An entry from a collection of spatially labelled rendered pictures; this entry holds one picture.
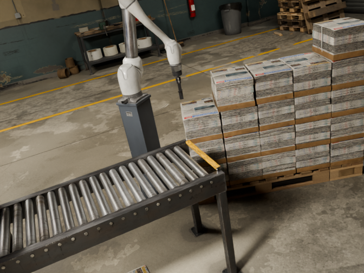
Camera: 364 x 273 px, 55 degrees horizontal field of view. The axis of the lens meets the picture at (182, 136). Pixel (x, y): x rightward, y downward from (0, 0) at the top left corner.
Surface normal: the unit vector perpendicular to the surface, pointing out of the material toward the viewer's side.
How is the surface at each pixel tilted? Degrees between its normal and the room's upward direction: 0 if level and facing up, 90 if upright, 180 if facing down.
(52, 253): 90
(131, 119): 90
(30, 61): 90
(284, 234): 0
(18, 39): 90
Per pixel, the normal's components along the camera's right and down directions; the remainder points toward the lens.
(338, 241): -0.17, -0.88
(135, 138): -0.49, 0.46
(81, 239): 0.40, 0.34
